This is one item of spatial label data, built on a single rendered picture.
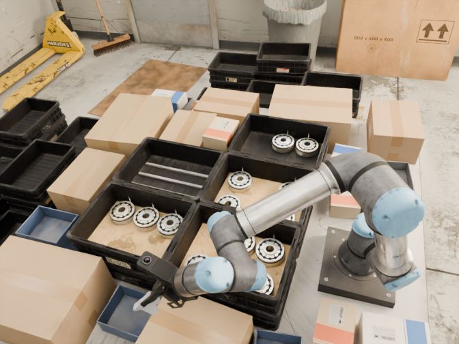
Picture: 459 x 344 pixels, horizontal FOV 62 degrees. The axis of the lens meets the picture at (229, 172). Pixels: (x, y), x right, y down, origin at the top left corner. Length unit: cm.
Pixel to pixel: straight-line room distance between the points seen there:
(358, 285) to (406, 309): 18
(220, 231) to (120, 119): 118
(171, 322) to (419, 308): 85
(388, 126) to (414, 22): 216
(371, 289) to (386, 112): 93
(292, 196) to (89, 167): 112
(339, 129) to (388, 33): 223
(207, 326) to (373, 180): 67
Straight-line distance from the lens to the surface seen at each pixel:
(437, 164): 319
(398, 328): 140
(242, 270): 92
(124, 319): 152
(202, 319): 128
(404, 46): 406
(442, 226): 278
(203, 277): 86
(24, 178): 260
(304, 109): 195
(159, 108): 205
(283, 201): 98
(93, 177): 181
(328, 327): 137
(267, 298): 122
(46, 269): 150
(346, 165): 99
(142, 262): 101
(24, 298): 148
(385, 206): 92
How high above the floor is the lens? 201
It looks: 44 degrees down
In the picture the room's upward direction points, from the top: 6 degrees counter-clockwise
